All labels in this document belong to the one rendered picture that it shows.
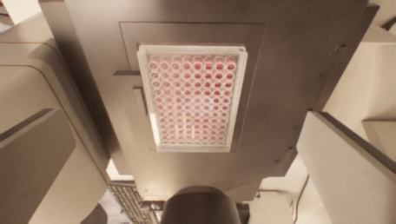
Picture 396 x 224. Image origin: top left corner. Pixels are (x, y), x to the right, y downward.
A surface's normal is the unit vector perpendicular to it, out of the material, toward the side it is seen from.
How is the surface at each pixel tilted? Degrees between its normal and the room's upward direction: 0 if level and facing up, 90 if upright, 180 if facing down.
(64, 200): 62
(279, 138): 0
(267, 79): 0
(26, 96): 71
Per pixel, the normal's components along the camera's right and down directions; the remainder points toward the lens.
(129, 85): 0.00, 0.68
